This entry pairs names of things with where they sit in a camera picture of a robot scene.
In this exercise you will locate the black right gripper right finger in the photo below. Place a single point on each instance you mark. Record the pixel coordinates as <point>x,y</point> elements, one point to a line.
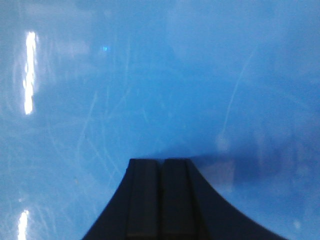
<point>193,210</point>

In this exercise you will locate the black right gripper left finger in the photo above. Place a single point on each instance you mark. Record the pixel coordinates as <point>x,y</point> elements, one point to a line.
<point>133,211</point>

